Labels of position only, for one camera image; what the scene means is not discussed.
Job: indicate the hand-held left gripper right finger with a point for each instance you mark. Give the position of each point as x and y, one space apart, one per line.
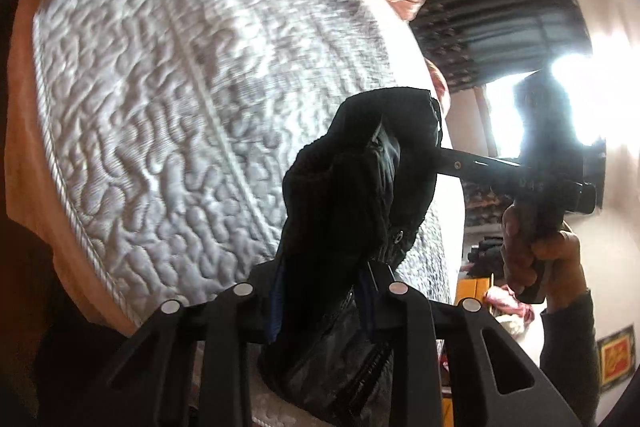
367 307

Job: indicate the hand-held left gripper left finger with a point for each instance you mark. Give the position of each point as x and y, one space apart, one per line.
278 307

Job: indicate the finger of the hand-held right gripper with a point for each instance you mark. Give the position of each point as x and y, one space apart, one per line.
475 164

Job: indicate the black pants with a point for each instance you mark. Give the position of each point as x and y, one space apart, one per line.
350 187

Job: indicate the person's right forearm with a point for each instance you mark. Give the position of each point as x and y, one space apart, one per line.
570 357

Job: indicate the person's right hand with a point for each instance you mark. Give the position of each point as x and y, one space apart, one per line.
565 257

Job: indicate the dark patterned curtain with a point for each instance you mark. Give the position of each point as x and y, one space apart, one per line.
482 204
500 22

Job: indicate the bright window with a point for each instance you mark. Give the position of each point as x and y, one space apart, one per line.
575 72

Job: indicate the dark coat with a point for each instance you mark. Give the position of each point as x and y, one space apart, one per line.
487 254

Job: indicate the pink pillow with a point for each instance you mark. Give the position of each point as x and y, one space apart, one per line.
437 79

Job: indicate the pink clothes pile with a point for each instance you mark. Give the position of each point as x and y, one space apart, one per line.
507 302

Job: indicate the white garment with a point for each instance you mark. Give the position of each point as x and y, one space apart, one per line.
515 327

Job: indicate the grey quilted bedspread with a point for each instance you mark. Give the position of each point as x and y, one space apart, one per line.
150 107

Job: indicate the bed with pink sheet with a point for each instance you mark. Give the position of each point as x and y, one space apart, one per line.
30 187

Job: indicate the framed wall picture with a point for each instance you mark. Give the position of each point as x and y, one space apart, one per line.
616 359

